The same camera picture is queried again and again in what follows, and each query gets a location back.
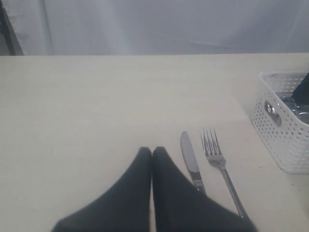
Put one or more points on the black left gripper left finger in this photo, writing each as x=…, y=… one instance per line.
x=124, y=207

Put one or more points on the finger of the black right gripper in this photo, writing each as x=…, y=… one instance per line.
x=301, y=94

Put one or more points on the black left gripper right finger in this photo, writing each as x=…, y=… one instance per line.
x=180, y=207

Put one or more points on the white perforated plastic basket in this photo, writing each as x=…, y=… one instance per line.
x=284, y=135

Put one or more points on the silver table knife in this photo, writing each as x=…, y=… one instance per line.
x=191, y=162

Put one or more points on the silver fork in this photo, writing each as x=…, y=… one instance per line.
x=215, y=158

